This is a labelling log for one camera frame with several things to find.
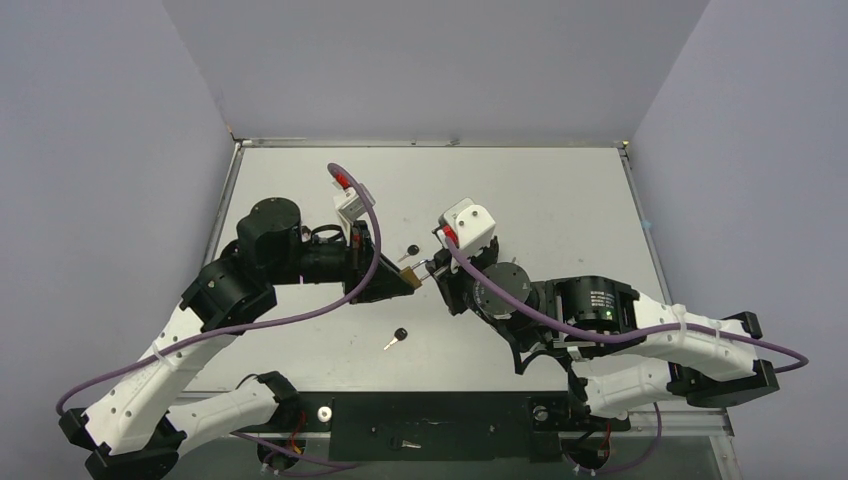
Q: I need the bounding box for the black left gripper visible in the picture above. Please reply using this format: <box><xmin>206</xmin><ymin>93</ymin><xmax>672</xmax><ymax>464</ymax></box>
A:
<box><xmin>270</xmin><ymin>220</ymin><xmax>417</xmax><ymax>303</ymax></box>

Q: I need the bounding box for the small brass padlock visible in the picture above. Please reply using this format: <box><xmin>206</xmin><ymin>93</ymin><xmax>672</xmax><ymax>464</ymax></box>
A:
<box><xmin>399</xmin><ymin>259</ymin><xmax>427</xmax><ymax>291</ymax></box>

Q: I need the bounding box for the black-headed key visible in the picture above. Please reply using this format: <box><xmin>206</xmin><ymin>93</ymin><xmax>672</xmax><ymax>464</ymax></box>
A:
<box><xmin>398</xmin><ymin>244</ymin><xmax>420</xmax><ymax>262</ymax></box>
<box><xmin>383</xmin><ymin>327</ymin><xmax>408</xmax><ymax>351</ymax></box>

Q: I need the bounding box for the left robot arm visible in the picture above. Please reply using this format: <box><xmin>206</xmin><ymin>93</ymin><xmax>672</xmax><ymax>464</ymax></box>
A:
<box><xmin>59</xmin><ymin>198</ymin><xmax>414</xmax><ymax>479</ymax></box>

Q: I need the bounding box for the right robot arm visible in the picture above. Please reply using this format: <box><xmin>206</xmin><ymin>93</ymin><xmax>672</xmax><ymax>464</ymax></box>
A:
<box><xmin>425</xmin><ymin>242</ymin><xmax>780</xmax><ymax>427</ymax></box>

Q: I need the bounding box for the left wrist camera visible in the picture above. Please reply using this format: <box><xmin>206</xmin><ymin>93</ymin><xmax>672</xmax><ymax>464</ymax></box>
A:
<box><xmin>333</xmin><ymin>172</ymin><xmax>375</xmax><ymax>230</ymax></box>

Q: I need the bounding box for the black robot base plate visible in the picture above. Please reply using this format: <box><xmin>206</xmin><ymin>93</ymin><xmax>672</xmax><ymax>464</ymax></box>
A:
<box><xmin>246</xmin><ymin>391</ymin><xmax>631</xmax><ymax>462</ymax></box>

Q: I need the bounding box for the key on base plate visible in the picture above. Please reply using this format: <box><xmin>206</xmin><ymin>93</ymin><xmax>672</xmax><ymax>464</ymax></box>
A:
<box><xmin>389</xmin><ymin>437</ymin><xmax>422</xmax><ymax>450</ymax></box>

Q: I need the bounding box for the aluminium table edge rail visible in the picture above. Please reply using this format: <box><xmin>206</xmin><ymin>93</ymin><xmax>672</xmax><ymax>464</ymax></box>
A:
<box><xmin>235</xmin><ymin>137</ymin><xmax>631</xmax><ymax>149</ymax></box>

